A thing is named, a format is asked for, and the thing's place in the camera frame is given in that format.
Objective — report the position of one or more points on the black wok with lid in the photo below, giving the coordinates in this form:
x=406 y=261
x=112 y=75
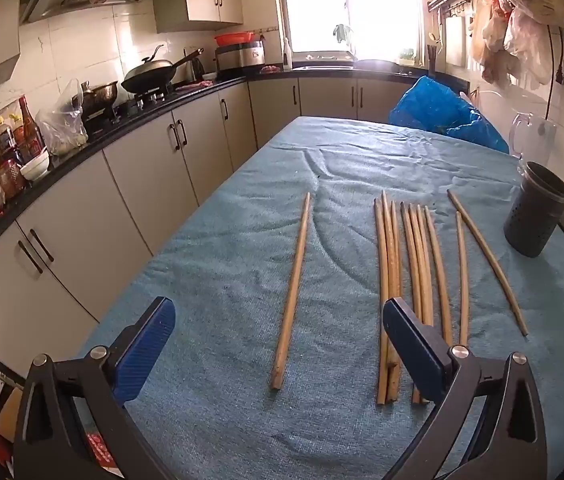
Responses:
x=149 y=72

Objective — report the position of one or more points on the row of wooden chopsticks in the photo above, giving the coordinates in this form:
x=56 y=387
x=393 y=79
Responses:
x=419 y=260

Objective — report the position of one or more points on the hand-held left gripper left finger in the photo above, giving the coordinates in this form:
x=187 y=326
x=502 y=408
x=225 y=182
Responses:
x=144 y=350

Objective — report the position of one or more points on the clear bag with vegetables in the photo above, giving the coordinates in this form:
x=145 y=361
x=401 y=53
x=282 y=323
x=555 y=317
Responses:
x=62 y=130

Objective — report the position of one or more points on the steel kettle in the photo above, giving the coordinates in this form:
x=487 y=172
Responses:
x=197 y=67

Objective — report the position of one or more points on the black gas stove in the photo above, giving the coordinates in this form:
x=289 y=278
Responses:
x=137 y=102

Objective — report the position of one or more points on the dark grey utensil holder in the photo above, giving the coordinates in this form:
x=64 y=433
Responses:
x=531 y=215

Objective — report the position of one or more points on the silver rice cooker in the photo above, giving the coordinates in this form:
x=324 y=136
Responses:
x=239 y=56

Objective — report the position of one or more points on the steel kitchen sink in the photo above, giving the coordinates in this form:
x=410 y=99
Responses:
x=322 y=65

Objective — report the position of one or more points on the hanging clear plastic bags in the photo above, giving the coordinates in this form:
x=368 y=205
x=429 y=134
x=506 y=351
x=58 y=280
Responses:
x=521 y=45

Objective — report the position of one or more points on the clear glass mug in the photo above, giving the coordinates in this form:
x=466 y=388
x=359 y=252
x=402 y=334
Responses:
x=531 y=135

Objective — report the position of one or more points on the blue table cloth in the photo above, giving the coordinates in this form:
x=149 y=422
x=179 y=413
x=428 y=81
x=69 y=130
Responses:
x=242 y=260

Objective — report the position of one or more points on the cream kitchen counter cabinets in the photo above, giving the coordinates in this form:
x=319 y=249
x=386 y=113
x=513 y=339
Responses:
x=137 y=185

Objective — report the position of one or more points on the red plastic basin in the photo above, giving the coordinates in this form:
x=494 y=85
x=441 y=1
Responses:
x=233 y=38

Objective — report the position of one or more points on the steel cooking pot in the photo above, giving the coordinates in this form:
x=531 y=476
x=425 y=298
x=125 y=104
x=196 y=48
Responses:
x=99 y=97

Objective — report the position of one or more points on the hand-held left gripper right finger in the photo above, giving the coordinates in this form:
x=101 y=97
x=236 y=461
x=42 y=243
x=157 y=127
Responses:
x=411 y=350

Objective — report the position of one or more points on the small green potted plant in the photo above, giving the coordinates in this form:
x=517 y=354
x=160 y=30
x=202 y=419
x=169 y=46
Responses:
x=406 y=56

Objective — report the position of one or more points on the blue plastic bag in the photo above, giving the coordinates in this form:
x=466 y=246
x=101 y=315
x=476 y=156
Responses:
x=436 y=105

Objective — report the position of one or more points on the group of sauce bottles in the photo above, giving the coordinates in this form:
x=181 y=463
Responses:
x=14 y=135

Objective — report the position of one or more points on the white bowl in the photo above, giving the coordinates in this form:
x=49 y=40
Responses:
x=35 y=167

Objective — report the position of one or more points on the kitchen window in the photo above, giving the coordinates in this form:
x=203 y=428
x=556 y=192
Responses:
x=351 y=5

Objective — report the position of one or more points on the white bottle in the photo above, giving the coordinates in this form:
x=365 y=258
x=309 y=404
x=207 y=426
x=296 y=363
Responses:
x=287 y=57

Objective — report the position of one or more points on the single wooden chopstick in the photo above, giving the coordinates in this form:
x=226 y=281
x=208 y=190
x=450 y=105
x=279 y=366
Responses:
x=294 y=280

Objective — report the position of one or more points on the white cutting board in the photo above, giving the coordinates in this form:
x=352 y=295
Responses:
x=454 y=42

